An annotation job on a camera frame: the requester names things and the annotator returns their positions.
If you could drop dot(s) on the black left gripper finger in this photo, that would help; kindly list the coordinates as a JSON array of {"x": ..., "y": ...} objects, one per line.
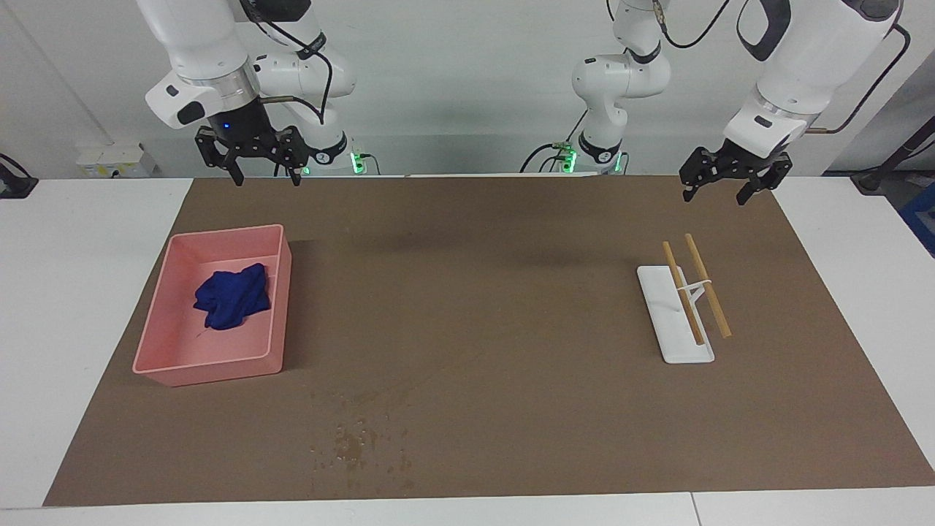
[
  {"x": 692, "y": 179},
  {"x": 760, "y": 188}
]

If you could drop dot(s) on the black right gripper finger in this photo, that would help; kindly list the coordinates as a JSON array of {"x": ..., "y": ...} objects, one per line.
[
  {"x": 294, "y": 157},
  {"x": 219, "y": 157}
]

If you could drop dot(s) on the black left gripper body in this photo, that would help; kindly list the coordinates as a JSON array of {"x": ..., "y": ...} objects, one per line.
[{"x": 741, "y": 157}]

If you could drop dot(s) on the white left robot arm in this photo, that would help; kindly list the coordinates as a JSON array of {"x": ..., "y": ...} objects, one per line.
[{"x": 803, "y": 58}]

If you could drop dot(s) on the short wooden rack rod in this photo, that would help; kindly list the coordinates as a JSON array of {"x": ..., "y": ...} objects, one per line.
[{"x": 683, "y": 292}]

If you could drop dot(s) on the white wall socket box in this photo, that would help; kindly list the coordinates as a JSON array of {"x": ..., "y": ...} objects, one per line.
[{"x": 113, "y": 159}]

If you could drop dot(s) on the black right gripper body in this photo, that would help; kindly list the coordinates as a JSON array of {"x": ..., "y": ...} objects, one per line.
[{"x": 245, "y": 131}]

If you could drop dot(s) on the brown table mat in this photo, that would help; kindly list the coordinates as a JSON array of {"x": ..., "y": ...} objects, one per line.
[{"x": 511, "y": 409}]

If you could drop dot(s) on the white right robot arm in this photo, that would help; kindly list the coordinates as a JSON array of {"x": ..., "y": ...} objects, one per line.
[{"x": 197, "y": 51}]

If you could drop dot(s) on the white towel rack base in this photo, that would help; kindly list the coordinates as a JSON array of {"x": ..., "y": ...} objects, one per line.
[{"x": 676, "y": 329}]

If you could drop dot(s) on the pink plastic bin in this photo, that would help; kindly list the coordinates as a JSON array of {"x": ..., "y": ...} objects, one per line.
[{"x": 168, "y": 343}]

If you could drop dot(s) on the black clamp on table edge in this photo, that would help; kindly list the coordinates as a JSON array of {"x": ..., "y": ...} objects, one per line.
[{"x": 13, "y": 183}]

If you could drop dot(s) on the blue towel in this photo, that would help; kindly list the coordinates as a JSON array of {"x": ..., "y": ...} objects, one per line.
[{"x": 234, "y": 296}]

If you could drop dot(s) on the blue crate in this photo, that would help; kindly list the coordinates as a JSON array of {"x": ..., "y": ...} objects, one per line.
[{"x": 922, "y": 219}]

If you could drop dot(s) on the long wooden rack rod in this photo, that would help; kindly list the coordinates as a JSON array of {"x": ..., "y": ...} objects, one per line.
[{"x": 712, "y": 292}]

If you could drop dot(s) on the black stand with pole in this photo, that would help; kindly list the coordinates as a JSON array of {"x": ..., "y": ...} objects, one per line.
[{"x": 887, "y": 164}]

